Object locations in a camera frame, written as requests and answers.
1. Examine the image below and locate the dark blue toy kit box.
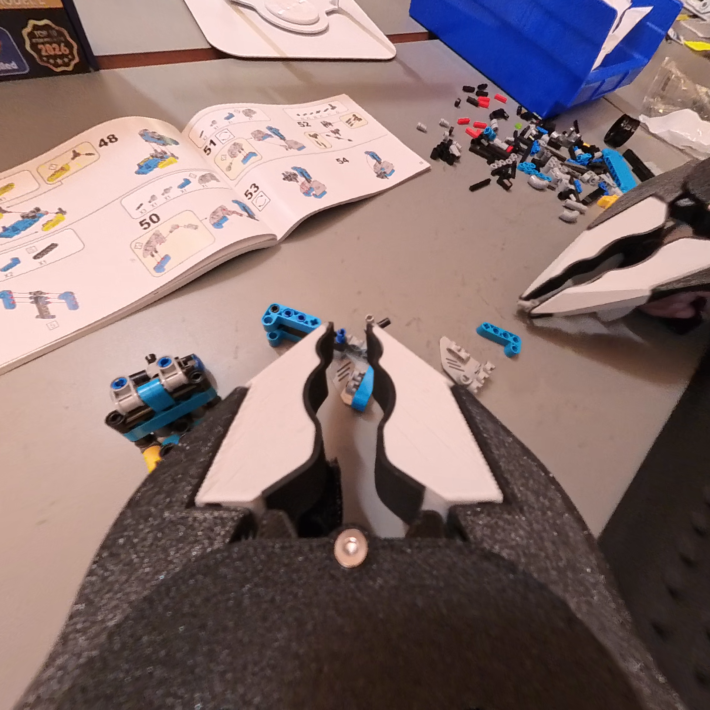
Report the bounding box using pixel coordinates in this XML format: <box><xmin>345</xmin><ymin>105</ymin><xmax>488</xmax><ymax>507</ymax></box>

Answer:
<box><xmin>0</xmin><ymin>0</ymin><xmax>99</xmax><ymax>83</ymax></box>

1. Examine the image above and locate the black rubber tire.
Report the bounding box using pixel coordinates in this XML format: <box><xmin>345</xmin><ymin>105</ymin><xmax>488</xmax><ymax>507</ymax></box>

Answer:
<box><xmin>603</xmin><ymin>114</ymin><xmax>641</xmax><ymax>148</ymax></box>

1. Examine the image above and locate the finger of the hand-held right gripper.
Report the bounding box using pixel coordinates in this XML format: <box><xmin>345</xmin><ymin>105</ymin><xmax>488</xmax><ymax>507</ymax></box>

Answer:
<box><xmin>530</xmin><ymin>236</ymin><xmax>710</xmax><ymax>318</ymax></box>
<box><xmin>518</xmin><ymin>197</ymin><xmax>673</xmax><ymax>303</ymax></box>

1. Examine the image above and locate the blue beams black axle assembly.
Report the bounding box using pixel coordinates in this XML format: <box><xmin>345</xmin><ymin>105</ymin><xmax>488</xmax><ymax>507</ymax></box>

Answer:
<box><xmin>262</xmin><ymin>302</ymin><xmax>324</xmax><ymax>347</ymax></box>

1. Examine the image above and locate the grey panel with connectors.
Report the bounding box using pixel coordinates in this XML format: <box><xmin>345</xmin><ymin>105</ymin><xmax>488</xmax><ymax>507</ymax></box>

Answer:
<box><xmin>440</xmin><ymin>335</ymin><xmax>496</xmax><ymax>396</ymax></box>

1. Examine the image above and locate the grey desk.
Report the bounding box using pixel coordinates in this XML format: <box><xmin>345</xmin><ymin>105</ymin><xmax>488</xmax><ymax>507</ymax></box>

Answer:
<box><xmin>0</xmin><ymin>0</ymin><xmax>710</xmax><ymax>644</ymax></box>

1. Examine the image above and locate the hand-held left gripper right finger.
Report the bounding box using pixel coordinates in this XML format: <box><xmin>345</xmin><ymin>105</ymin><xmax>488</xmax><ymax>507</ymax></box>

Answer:
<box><xmin>367</xmin><ymin>324</ymin><xmax>504</xmax><ymax>525</ymax></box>

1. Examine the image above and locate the blue yellow brick vehicle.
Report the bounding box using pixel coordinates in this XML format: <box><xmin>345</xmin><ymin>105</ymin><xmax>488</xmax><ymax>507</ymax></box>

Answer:
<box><xmin>105</xmin><ymin>354</ymin><xmax>220</xmax><ymax>472</ymax></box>

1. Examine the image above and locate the blue angled beam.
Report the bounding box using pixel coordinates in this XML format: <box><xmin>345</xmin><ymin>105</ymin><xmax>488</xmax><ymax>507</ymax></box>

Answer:
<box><xmin>476</xmin><ymin>322</ymin><xmax>522</xmax><ymax>358</ymax></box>

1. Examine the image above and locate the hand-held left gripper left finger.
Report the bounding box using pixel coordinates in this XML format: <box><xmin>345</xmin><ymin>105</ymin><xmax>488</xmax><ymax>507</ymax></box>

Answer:
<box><xmin>194</xmin><ymin>323</ymin><xmax>335</xmax><ymax>509</ymax></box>

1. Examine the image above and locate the white stand base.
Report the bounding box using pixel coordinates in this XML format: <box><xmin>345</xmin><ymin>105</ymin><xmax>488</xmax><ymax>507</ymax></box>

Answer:
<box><xmin>183</xmin><ymin>0</ymin><xmax>397</xmax><ymax>61</ymax></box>

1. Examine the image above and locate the blue grey brick assembly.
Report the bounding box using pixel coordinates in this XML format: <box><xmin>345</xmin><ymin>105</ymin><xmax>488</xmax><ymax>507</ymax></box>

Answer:
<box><xmin>327</xmin><ymin>327</ymin><xmax>375</xmax><ymax>412</ymax></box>

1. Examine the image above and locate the person's right hand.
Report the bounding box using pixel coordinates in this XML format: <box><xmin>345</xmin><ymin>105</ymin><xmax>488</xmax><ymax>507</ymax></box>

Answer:
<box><xmin>638</xmin><ymin>294</ymin><xmax>710</xmax><ymax>321</ymax></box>

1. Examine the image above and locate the pile of small brick parts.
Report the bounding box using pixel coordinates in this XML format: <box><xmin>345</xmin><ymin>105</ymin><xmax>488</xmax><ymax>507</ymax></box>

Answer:
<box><xmin>416</xmin><ymin>83</ymin><xmax>655</xmax><ymax>224</ymax></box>

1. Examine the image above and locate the open instruction booklet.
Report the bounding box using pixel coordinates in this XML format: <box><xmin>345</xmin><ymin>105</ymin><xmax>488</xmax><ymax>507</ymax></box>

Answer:
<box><xmin>0</xmin><ymin>94</ymin><xmax>430</xmax><ymax>375</ymax></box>

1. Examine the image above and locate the blue plastic bin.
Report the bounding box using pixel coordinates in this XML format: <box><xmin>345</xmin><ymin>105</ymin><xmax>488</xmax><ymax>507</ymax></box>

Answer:
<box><xmin>409</xmin><ymin>0</ymin><xmax>683</xmax><ymax>118</ymax></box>

